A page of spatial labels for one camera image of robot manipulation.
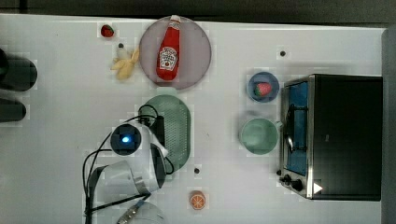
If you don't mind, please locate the green plastic strainer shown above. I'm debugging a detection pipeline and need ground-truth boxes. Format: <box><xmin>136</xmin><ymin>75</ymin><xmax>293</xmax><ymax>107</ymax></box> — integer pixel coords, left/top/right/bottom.
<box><xmin>138</xmin><ymin>88</ymin><xmax>191</xmax><ymax>172</ymax></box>

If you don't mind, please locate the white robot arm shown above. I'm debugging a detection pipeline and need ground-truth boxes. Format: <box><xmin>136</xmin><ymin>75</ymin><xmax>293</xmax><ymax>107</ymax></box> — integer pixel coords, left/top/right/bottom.
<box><xmin>84</xmin><ymin>121</ymin><xmax>168</xmax><ymax>224</ymax></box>

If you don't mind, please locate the grey round plate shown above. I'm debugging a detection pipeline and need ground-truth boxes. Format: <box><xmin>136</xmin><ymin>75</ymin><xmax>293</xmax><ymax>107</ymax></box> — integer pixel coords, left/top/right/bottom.
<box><xmin>139</xmin><ymin>16</ymin><xmax>212</xmax><ymax>90</ymax></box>

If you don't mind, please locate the plush ketchup bottle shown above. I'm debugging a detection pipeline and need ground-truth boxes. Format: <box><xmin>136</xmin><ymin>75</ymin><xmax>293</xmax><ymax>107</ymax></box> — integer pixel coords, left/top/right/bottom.
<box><xmin>156</xmin><ymin>15</ymin><xmax>181</xmax><ymax>81</ymax></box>

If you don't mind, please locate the green mug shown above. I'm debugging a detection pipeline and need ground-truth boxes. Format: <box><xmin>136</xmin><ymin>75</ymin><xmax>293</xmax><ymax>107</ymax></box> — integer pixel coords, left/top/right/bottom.
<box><xmin>239</xmin><ymin>118</ymin><xmax>283</xmax><ymax>155</ymax></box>

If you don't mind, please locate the toy strawberry in bowl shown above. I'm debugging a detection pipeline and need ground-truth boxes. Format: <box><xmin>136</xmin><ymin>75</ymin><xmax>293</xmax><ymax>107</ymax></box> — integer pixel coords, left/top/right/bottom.
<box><xmin>254</xmin><ymin>82</ymin><xmax>272</xmax><ymax>97</ymax></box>

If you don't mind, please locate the blue bowl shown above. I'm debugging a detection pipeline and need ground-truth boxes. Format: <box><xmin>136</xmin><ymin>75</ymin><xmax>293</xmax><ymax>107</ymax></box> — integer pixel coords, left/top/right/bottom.
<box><xmin>247</xmin><ymin>72</ymin><xmax>280</xmax><ymax>103</ymax></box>

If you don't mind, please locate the toy orange slice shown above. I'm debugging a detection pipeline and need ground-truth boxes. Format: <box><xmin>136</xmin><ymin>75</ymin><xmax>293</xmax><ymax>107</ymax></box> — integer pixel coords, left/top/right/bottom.
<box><xmin>190</xmin><ymin>190</ymin><xmax>206</xmax><ymax>210</ymax></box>

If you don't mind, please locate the small toy strawberry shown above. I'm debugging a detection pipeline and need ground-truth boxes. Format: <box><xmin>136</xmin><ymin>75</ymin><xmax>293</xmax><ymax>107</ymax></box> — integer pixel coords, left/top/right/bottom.
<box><xmin>101</xmin><ymin>24</ymin><xmax>114</xmax><ymax>38</ymax></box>

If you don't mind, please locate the black toaster oven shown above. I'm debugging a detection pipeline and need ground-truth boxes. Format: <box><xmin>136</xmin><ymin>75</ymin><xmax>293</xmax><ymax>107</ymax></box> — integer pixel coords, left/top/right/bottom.
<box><xmin>276</xmin><ymin>74</ymin><xmax>383</xmax><ymax>202</ymax></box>

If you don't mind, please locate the black cylindrical holder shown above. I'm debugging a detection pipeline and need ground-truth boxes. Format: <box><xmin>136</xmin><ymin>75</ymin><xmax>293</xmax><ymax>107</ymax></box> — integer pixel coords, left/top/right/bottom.
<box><xmin>0</xmin><ymin>99</ymin><xmax>26</xmax><ymax>122</ymax></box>
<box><xmin>0</xmin><ymin>49</ymin><xmax>37</xmax><ymax>91</ymax></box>

